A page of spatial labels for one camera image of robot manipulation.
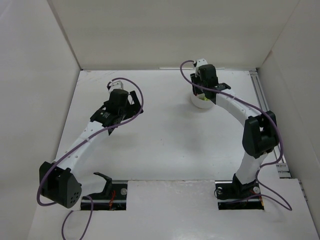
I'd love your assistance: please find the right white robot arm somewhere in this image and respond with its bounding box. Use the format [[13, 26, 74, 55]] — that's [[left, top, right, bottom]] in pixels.
[[190, 60, 279, 190]]

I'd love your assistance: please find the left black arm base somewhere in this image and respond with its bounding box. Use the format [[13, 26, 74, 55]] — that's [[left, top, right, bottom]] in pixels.
[[80, 172, 128, 211]]

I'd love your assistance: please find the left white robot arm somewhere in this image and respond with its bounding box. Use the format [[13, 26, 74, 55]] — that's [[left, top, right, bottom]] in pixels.
[[36, 89, 143, 209]]

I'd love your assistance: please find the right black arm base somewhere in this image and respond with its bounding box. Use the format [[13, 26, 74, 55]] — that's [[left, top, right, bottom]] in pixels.
[[213, 174, 264, 210]]

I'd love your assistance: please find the white round divided container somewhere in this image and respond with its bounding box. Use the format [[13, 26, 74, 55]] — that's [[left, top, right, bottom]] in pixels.
[[190, 93, 214, 110]]

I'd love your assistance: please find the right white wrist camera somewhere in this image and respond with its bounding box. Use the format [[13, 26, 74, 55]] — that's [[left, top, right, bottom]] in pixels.
[[193, 58, 208, 68]]

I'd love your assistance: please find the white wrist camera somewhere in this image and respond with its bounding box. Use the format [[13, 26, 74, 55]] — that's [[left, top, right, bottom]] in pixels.
[[193, 58, 208, 68], [107, 80, 124, 92]]

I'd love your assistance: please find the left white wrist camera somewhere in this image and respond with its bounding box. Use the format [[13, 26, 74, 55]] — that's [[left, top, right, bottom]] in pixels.
[[107, 80, 124, 92]]

